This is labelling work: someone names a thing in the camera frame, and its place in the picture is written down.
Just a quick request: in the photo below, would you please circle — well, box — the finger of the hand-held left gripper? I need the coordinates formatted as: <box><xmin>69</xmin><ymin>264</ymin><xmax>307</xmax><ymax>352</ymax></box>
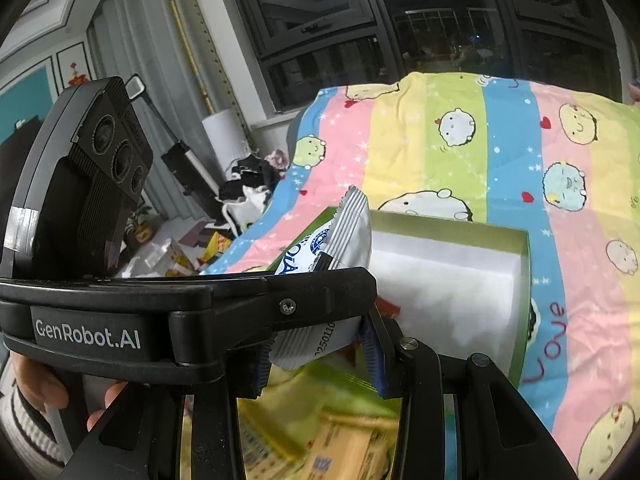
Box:
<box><xmin>169</xmin><ymin>266</ymin><xmax>378</xmax><ymax>367</ymax></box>

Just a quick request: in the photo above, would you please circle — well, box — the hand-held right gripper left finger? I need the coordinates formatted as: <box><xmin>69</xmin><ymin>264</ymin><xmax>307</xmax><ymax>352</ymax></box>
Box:
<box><xmin>57</xmin><ymin>345</ymin><xmax>273</xmax><ymax>480</ymax></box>

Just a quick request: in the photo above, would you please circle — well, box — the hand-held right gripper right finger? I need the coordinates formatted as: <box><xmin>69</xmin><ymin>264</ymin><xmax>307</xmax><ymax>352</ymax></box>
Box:
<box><xmin>362</xmin><ymin>317</ymin><xmax>581</xmax><ymax>480</ymax></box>

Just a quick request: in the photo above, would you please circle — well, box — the green yellow snack bag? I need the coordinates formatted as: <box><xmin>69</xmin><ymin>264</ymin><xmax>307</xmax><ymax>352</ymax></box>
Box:
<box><xmin>240</xmin><ymin>360</ymin><xmax>401</xmax><ymax>416</ymax></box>

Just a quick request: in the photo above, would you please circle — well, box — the yellow cracker packet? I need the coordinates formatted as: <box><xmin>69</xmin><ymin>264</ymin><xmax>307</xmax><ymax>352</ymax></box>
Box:
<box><xmin>240</xmin><ymin>410</ymin><xmax>326</xmax><ymax>480</ymax></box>

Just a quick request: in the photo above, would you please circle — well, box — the orange yellow snack packet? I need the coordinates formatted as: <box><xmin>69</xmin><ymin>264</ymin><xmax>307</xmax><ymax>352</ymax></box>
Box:
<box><xmin>307</xmin><ymin>407</ymin><xmax>401</xmax><ymax>480</ymax></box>

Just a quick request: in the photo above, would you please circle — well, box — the clear nut snack packet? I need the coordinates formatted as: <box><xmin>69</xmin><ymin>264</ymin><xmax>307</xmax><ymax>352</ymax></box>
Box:
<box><xmin>268</xmin><ymin>185</ymin><xmax>373</xmax><ymax>372</ymax></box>

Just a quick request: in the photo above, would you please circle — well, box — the green cardboard box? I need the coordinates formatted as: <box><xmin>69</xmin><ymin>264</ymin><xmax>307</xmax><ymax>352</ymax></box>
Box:
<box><xmin>200</xmin><ymin>205</ymin><xmax>531</xmax><ymax>383</ymax></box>

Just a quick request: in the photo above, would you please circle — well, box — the person's left forearm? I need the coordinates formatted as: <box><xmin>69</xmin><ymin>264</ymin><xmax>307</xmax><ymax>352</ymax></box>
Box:
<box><xmin>0</xmin><ymin>390</ymin><xmax>66</xmax><ymax>466</ymax></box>

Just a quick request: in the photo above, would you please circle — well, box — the person's left hand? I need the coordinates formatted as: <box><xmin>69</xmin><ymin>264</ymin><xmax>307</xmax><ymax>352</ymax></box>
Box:
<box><xmin>12</xmin><ymin>352</ymin><xmax>128</xmax><ymax>433</ymax></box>

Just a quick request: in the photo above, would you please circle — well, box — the potted plant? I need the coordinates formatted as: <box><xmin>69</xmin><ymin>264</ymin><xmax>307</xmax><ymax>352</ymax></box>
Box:
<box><xmin>124</xmin><ymin>205</ymin><xmax>156</xmax><ymax>248</ymax></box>

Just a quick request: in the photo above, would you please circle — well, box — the yellow cardboard box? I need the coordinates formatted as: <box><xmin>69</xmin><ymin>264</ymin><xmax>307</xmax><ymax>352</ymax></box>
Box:
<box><xmin>200</xmin><ymin>230</ymin><xmax>233</xmax><ymax>266</ymax></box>

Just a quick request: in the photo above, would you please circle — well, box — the white paper bag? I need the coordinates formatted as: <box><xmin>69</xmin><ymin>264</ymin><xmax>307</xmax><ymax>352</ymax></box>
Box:
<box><xmin>120</xmin><ymin>237</ymin><xmax>176</xmax><ymax>278</ymax></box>

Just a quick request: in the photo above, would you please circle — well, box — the white tote bag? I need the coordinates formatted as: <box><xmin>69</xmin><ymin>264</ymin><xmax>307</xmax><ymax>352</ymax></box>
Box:
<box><xmin>222</xmin><ymin>187</ymin><xmax>271</xmax><ymax>236</ymax></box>

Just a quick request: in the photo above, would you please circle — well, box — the black upright vacuum cleaner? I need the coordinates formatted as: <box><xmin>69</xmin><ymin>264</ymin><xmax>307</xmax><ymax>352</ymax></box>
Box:
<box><xmin>125</xmin><ymin>74</ymin><xmax>221</xmax><ymax>211</ymax></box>

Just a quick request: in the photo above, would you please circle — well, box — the black clothes pile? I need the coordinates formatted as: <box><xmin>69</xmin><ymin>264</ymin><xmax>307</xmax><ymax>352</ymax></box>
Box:
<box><xmin>217</xmin><ymin>152</ymin><xmax>283</xmax><ymax>201</ymax></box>

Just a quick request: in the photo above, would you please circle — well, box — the white cylinder tower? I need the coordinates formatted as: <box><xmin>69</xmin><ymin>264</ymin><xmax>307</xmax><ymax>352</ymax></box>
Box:
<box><xmin>202</xmin><ymin>107</ymin><xmax>251</xmax><ymax>183</ymax></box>

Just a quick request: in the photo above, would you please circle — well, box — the grey curtain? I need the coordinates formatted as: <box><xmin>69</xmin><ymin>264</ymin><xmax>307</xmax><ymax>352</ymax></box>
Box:
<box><xmin>87</xmin><ymin>0</ymin><xmax>251</xmax><ymax>211</ymax></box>

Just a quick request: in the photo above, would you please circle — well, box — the striped cartoon printed blanket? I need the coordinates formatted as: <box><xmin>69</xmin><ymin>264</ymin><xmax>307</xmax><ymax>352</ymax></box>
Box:
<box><xmin>202</xmin><ymin>71</ymin><xmax>640</xmax><ymax>480</ymax></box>

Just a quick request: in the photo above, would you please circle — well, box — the dark framed window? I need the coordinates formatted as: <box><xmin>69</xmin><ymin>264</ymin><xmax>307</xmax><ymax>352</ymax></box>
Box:
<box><xmin>220</xmin><ymin>0</ymin><xmax>621</xmax><ymax>111</ymax></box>

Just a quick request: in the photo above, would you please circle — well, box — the teal wall picture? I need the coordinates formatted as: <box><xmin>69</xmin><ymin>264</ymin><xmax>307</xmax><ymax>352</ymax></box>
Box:
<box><xmin>0</xmin><ymin>57</ymin><xmax>56</xmax><ymax>146</ymax></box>

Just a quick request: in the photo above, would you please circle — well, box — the small flower wall picture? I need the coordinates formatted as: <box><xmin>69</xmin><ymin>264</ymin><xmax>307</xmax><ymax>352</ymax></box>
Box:
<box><xmin>55</xmin><ymin>42</ymin><xmax>92</xmax><ymax>93</ymax></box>

